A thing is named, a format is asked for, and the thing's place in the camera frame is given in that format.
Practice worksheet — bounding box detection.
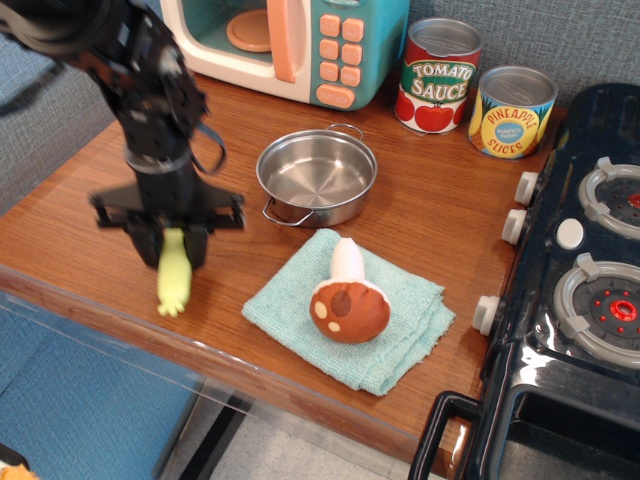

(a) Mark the pineapple slices can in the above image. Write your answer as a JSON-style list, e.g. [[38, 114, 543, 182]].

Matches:
[[468, 65, 558, 159]]

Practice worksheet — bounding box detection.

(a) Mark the spoon with yellow-green handle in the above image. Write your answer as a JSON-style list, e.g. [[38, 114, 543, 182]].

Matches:
[[157, 228, 192, 318]]

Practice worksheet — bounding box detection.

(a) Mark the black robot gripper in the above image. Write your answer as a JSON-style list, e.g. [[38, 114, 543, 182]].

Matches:
[[90, 156, 244, 270]]

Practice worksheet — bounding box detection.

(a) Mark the light blue cloth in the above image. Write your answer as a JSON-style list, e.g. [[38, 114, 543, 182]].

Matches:
[[242, 229, 455, 396]]

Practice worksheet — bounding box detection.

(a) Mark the black toy stove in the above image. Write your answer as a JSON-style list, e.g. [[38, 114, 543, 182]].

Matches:
[[410, 83, 639, 479]]

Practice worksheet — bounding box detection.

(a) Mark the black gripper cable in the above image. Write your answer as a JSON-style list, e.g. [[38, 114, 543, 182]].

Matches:
[[189, 122, 227, 175]]

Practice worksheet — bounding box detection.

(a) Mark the plush brown mushroom toy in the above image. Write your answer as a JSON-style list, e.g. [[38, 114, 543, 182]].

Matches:
[[309, 238, 391, 344]]

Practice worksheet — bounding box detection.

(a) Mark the stainless steel pan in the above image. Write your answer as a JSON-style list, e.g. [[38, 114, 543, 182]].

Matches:
[[256, 123, 378, 228]]

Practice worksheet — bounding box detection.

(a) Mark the tomato sauce can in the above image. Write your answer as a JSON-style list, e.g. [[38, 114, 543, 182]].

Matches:
[[395, 17, 483, 134]]

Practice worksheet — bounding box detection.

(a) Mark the toy microwave teal and cream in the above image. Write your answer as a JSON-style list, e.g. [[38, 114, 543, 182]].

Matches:
[[161, 1, 410, 111]]

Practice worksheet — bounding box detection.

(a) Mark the orange object bottom left corner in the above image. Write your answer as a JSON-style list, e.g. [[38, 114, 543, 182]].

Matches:
[[0, 444, 39, 480]]

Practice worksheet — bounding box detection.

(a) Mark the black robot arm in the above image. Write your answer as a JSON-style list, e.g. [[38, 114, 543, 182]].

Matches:
[[1, 1, 244, 269]]

